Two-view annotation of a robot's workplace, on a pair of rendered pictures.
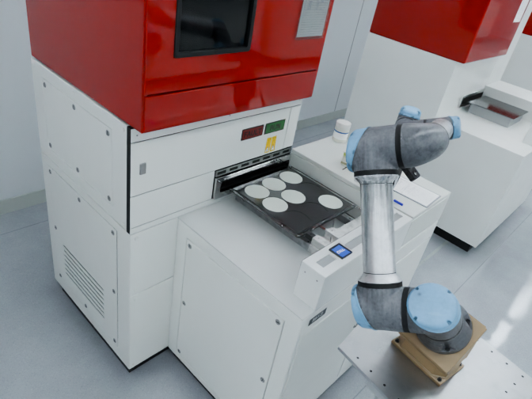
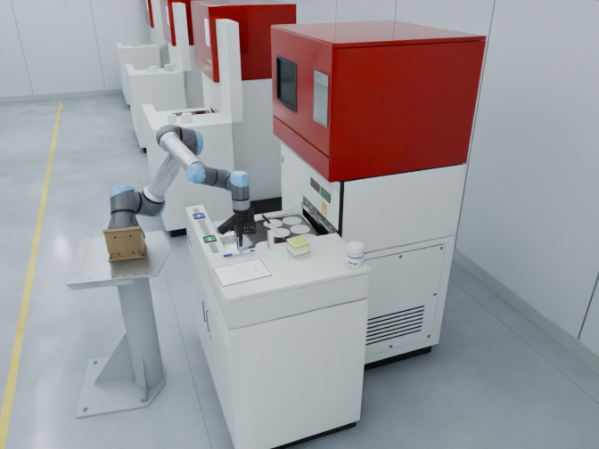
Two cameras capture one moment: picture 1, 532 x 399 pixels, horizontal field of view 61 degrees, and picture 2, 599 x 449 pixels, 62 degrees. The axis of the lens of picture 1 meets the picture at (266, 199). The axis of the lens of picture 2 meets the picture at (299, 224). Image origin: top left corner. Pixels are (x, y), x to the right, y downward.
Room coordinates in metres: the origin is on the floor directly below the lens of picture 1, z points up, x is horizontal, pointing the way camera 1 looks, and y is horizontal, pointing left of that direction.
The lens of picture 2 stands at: (2.77, -1.97, 2.08)
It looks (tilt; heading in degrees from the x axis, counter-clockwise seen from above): 27 degrees down; 121
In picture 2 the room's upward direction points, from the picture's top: straight up
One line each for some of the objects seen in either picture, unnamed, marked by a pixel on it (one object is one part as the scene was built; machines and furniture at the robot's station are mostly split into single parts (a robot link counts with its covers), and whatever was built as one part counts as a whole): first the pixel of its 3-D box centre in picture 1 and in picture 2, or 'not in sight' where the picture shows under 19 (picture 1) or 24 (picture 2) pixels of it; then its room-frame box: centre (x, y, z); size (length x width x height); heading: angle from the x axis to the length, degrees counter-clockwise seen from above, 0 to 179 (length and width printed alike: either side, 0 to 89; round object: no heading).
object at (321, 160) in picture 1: (365, 183); (287, 276); (1.79, -0.42, 0.89); 0.62 x 0.35 x 0.14; 52
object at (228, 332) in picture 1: (299, 292); (267, 325); (1.54, -0.24, 0.41); 0.97 x 0.64 x 0.82; 142
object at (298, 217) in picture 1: (293, 196); (280, 232); (1.54, -0.11, 0.90); 0.34 x 0.34 x 0.01; 52
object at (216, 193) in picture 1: (254, 174); (317, 225); (1.66, 0.07, 0.89); 0.44 x 0.02 x 0.10; 142
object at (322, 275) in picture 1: (357, 253); (205, 240); (1.27, -0.35, 0.89); 0.55 x 0.09 x 0.14; 142
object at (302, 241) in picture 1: (281, 226); not in sight; (1.41, -0.08, 0.84); 0.50 x 0.02 x 0.03; 52
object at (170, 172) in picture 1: (223, 156); (307, 190); (1.53, 0.19, 1.02); 0.82 x 0.03 x 0.40; 142
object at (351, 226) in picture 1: (346, 236); (229, 249); (1.39, -0.32, 0.87); 0.36 x 0.08 x 0.03; 142
